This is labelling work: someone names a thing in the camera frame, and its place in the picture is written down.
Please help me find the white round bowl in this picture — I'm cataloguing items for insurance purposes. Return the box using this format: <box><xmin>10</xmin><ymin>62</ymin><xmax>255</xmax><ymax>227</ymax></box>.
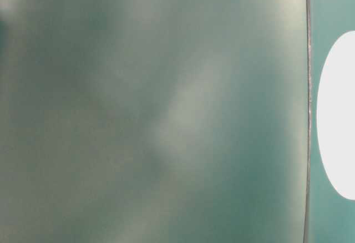
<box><xmin>316</xmin><ymin>31</ymin><xmax>354</xmax><ymax>200</ymax></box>

